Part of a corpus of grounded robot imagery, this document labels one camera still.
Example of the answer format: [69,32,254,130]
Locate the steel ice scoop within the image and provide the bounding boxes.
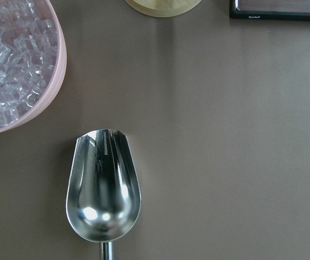
[66,129,141,259]

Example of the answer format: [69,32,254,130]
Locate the wooden mug tree stand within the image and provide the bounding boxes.
[125,0,201,18]

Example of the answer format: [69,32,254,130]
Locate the pink bowl with ice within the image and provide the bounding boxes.
[0,1,67,133]

